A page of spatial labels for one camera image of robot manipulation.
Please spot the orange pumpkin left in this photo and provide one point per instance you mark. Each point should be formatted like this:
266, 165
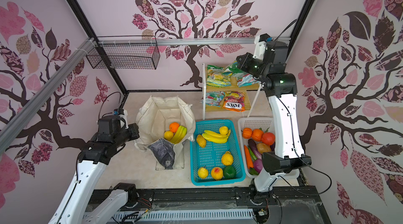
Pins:
247, 133

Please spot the yellow-orange wrinkled fruit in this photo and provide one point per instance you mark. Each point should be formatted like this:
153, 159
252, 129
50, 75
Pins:
201, 141

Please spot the green mint candy bag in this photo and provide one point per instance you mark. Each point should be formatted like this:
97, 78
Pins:
214, 98

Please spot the yellow bumpy fruit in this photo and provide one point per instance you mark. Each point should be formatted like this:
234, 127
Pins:
227, 159

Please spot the teal candy bag right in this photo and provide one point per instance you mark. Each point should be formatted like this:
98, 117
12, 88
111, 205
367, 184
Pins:
245, 79

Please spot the small yellow lemon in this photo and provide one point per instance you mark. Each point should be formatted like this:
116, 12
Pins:
168, 135

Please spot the yellow pear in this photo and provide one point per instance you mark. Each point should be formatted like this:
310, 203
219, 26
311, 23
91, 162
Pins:
203, 173

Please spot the brown potato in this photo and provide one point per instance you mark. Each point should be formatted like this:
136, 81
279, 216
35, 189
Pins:
263, 148

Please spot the green cucumber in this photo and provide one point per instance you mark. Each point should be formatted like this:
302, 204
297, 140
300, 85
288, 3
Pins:
253, 156

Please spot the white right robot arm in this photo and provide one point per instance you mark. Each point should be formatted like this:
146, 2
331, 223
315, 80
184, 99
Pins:
267, 65

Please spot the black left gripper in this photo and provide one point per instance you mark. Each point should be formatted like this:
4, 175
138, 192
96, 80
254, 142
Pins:
133, 128

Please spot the orange tangerine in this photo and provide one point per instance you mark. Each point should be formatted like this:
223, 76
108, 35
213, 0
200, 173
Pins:
173, 127

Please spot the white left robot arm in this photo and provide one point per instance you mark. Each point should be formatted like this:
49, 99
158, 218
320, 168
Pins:
112, 135

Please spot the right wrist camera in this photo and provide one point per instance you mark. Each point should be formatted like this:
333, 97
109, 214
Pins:
260, 46

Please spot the green avocado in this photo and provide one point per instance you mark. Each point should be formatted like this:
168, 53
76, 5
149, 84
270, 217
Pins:
229, 172

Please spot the yellow banana bunch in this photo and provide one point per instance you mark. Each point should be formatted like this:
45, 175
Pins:
179, 135
215, 137

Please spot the yellow-green candy bag middle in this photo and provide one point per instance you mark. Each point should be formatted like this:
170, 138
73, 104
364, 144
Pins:
232, 70

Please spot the orange carrot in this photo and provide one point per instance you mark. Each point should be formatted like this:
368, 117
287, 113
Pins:
249, 161

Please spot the dark purple eggplant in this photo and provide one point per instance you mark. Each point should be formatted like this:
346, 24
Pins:
252, 144

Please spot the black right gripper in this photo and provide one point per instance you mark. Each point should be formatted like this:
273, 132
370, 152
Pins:
247, 58

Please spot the black wire basket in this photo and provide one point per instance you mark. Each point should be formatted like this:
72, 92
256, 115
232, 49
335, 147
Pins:
125, 52

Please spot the aluminium frame rail left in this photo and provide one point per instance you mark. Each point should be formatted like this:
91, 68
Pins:
17, 124

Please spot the aluminium frame rail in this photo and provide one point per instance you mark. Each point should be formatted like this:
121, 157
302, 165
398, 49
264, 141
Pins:
174, 42
17, 124

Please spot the aluminium frame rail back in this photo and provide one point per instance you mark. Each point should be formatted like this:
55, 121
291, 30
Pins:
174, 42

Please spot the white cable duct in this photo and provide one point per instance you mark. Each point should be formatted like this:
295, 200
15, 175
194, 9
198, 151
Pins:
174, 216

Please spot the yellow-green candy bag left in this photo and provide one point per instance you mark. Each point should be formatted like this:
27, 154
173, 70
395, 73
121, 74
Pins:
216, 78

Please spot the white plastic basket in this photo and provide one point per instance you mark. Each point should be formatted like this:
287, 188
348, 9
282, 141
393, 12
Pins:
264, 123

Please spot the orange Fox's candy bag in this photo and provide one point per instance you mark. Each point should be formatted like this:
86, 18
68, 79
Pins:
234, 101

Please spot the yellow-green candy bag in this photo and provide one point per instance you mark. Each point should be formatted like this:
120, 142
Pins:
216, 78
232, 70

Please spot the beige canvas tote bag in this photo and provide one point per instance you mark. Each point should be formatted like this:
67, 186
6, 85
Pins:
154, 120

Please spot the teal plastic basket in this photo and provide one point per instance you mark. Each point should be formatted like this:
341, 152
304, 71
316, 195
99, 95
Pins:
210, 156

